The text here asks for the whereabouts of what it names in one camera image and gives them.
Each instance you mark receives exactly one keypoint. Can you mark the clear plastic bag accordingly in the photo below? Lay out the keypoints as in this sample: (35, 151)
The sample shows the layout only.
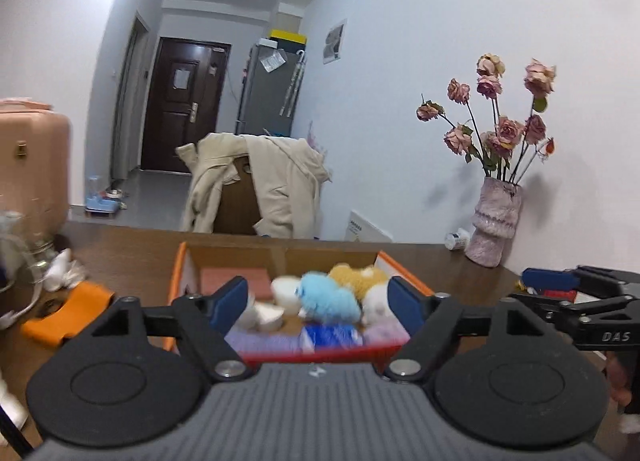
(274, 60)

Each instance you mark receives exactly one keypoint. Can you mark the orange-edged cardboard box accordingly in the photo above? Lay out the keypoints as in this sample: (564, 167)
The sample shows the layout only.
(240, 256)

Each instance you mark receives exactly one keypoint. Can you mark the white folded umbrella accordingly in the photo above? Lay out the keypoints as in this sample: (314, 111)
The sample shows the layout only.
(295, 83)

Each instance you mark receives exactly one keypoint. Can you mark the dark brown entrance door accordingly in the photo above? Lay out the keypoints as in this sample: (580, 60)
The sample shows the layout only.
(182, 131)

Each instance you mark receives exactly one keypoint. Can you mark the brown wooden chair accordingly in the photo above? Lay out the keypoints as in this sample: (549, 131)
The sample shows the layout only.
(235, 206)

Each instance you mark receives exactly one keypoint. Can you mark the blue tissue pack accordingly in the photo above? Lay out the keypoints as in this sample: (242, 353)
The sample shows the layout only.
(332, 337)

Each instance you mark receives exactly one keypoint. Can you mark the pink suitcase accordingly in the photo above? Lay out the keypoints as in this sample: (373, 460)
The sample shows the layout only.
(32, 166)

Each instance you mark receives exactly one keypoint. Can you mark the yellow and white plush dog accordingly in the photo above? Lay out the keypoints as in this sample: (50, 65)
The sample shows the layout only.
(357, 278)

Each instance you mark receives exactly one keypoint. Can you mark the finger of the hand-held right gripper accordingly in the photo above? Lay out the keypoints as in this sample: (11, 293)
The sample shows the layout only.
(555, 310)
(547, 279)

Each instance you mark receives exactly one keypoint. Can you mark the white crumpled cloth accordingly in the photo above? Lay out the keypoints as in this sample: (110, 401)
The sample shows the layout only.
(62, 268)

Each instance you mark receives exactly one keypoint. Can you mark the beige coat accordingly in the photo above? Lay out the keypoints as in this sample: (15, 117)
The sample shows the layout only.
(280, 181)

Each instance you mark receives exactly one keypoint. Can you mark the white flat panel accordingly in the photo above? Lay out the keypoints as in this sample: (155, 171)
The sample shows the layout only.
(367, 228)

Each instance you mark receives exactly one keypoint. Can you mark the dried pink rose bouquet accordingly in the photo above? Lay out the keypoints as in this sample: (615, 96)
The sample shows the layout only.
(500, 136)

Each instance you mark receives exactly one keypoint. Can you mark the pink flat block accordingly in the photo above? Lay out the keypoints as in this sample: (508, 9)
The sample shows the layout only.
(235, 278)

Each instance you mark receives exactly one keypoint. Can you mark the grey refrigerator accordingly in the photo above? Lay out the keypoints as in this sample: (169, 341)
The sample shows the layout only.
(265, 101)

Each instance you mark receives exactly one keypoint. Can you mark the white plush toy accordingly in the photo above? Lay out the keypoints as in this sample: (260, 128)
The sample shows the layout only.
(272, 308)

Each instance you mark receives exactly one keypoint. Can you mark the light blue plush toy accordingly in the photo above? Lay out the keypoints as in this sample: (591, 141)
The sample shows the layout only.
(327, 298)

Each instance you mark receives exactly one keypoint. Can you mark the orange plastic holder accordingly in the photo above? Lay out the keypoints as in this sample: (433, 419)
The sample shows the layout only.
(70, 313)

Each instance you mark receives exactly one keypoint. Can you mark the white paper door notice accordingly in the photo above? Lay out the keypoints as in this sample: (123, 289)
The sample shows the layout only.
(181, 79)

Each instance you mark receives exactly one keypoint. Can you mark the blue pet feeder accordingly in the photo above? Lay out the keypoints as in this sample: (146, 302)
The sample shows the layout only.
(102, 201)

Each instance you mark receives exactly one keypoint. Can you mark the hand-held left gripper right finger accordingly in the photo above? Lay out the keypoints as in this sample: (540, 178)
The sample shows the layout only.
(405, 305)

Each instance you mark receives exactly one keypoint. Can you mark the yellow box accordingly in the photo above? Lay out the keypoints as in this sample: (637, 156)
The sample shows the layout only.
(288, 36)

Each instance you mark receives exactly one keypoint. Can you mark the pink ceramic vase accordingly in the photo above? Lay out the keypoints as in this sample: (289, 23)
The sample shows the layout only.
(495, 226)

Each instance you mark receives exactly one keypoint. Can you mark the person's right hand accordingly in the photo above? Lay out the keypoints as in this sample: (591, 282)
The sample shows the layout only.
(618, 381)

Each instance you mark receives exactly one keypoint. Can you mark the small white bottle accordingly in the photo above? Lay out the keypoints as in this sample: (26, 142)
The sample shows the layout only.
(456, 239)

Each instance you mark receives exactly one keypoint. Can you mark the wall poster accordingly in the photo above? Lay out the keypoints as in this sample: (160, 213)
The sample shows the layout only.
(334, 41)

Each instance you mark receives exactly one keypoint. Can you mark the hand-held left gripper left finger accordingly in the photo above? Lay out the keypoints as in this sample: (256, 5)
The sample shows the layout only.
(229, 303)

